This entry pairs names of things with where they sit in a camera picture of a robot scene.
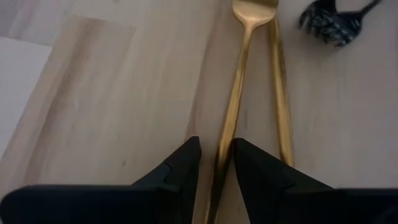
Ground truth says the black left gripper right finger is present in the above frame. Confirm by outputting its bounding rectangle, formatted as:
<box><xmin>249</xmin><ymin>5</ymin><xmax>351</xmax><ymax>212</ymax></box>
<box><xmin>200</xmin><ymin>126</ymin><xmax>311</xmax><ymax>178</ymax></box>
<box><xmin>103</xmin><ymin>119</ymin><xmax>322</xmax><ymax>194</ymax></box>
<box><xmin>233</xmin><ymin>138</ymin><xmax>398</xmax><ymax>224</ymax></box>

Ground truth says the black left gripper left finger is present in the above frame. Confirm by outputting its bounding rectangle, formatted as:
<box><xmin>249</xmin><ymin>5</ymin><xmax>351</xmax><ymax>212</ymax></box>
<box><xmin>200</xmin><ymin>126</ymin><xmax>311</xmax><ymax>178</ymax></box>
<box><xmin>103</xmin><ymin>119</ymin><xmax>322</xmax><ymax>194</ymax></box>
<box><xmin>0</xmin><ymin>136</ymin><xmax>203</xmax><ymax>224</ymax></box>

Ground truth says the gold fork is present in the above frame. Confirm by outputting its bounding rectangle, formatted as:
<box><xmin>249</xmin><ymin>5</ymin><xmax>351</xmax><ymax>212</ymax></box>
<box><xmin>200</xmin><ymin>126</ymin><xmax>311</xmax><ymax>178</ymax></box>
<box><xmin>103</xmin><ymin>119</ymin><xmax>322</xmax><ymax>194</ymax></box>
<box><xmin>267</xmin><ymin>17</ymin><xmax>295</xmax><ymax>167</ymax></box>
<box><xmin>203</xmin><ymin>0</ymin><xmax>279</xmax><ymax>224</ymax></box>

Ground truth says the black fork blue handle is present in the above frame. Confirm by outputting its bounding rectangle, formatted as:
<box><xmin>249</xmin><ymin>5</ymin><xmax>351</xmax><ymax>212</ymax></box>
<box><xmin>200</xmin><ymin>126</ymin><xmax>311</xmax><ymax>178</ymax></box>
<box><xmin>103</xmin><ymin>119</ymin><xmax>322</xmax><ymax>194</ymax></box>
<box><xmin>297</xmin><ymin>0</ymin><xmax>384</xmax><ymax>49</ymax></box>

